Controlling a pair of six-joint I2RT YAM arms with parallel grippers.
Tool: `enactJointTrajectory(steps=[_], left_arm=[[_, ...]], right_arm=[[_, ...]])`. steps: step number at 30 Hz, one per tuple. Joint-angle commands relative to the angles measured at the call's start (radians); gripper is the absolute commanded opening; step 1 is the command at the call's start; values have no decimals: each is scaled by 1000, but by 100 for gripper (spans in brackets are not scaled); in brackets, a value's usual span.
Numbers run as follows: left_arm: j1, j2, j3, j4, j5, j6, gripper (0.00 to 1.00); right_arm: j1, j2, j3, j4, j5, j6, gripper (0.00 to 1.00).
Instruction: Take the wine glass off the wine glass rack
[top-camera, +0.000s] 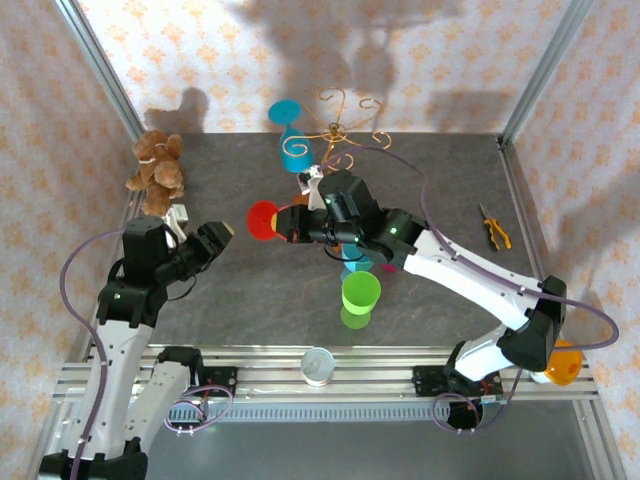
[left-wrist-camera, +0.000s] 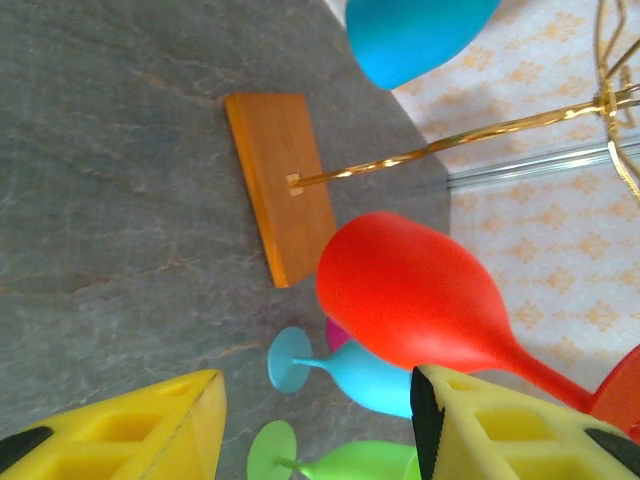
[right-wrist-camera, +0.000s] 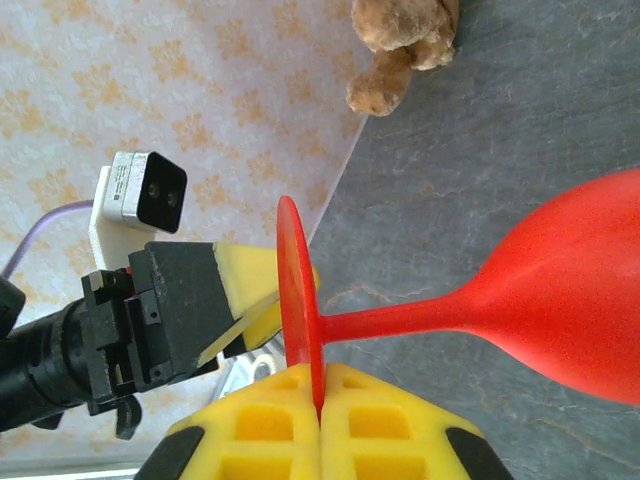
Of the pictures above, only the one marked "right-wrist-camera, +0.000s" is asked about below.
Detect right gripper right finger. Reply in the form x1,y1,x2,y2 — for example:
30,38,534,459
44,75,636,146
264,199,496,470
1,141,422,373
319,362,514,480

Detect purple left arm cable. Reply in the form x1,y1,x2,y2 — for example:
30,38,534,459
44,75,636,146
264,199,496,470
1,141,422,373
2,199,96,279

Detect aluminium rail base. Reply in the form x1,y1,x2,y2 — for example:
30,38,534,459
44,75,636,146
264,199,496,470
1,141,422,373
0,454,166,480

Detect white tape roll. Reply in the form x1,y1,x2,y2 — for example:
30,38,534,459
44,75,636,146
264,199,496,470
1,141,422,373
222,349,286,396

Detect brown teddy bear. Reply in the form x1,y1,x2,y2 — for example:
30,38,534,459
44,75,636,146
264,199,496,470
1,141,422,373
346,0,460,117

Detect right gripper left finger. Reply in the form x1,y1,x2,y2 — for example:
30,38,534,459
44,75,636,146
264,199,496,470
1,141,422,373
134,362,321,480

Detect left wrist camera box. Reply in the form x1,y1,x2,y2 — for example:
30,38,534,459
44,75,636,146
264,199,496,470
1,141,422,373
89,151,189,276

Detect red plastic wine glass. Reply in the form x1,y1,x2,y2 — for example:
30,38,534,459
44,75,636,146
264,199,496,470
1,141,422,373
276,168,640,409

